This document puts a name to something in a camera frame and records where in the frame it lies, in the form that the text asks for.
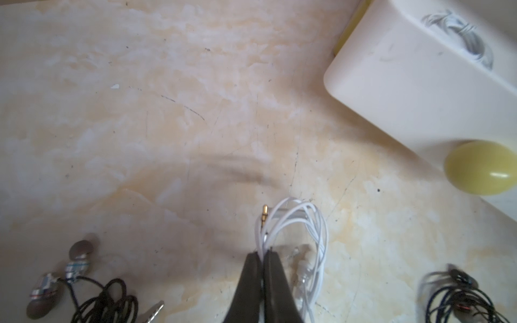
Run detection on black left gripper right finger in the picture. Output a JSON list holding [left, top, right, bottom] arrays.
[[263, 251, 303, 323]]

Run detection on yellow bottom drawer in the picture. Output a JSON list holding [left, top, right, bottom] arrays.
[[333, 0, 374, 56]]

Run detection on black earphones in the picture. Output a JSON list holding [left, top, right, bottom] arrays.
[[26, 240, 165, 322], [416, 264, 509, 322]]

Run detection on white drawer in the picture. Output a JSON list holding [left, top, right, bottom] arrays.
[[322, 0, 517, 223]]

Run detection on white earphones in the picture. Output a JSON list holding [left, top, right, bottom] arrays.
[[254, 197, 329, 322], [421, 10, 494, 70]]

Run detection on white earphones top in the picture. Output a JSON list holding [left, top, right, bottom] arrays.
[[254, 197, 329, 322]]

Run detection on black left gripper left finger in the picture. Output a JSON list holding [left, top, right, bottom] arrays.
[[223, 252, 263, 323]]

